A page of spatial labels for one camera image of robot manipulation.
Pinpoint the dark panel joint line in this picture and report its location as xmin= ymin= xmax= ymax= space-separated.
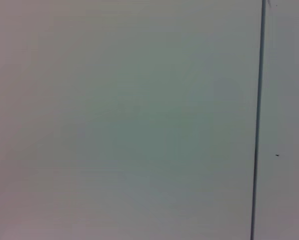
xmin=249 ymin=0 xmax=267 ymax=240

